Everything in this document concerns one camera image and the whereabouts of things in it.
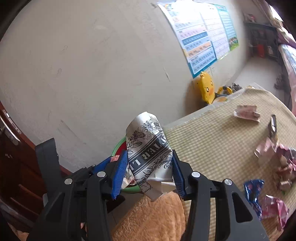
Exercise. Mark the bed with plaid quilt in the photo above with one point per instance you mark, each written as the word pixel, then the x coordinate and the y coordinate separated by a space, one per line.
pixel 287 51

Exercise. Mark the green edged narrow poster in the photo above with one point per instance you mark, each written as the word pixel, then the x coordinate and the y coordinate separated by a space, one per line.
pixel 228 26

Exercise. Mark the red bin with green rim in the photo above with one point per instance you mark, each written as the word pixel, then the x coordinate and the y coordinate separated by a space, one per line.
pixel 129 184

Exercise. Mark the yellow duck toy chair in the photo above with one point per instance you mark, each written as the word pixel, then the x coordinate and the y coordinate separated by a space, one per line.
pixel 204 87

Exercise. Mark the pink snack bag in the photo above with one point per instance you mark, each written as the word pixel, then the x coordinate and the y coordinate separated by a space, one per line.
pixel 274 207

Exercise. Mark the blue educational wall poster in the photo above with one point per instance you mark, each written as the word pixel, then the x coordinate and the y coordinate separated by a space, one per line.
pixel 190 29

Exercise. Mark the checkered beige mat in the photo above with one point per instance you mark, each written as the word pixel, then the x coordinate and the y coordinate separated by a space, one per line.
pixel 220 146

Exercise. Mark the white black printed wrapper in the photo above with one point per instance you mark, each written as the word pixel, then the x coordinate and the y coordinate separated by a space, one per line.
pixel 149 156

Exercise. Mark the white chart poster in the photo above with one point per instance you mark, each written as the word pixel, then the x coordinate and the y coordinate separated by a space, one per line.
pixel 215 29

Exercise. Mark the orange plush cushion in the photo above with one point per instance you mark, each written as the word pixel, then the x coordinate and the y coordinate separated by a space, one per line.
pixel 163 219

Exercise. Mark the pink flat wrapper on mat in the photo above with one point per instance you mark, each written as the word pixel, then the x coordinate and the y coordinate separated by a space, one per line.
pixel 247 112

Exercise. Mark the dark shelf unit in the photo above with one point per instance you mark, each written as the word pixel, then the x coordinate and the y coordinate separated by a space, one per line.
pixel 262 41

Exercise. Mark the brown pink wrapper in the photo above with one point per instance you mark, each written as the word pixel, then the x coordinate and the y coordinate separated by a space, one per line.
pixel 281 159

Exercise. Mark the dark wooden cabinet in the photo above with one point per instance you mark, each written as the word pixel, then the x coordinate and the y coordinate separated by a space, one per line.
pixel 22 186

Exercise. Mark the blue oreo wrapper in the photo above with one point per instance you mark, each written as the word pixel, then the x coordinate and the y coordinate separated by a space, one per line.
pixel 252 189

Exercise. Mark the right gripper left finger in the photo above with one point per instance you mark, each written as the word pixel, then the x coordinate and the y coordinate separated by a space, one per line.
pixel 78 208

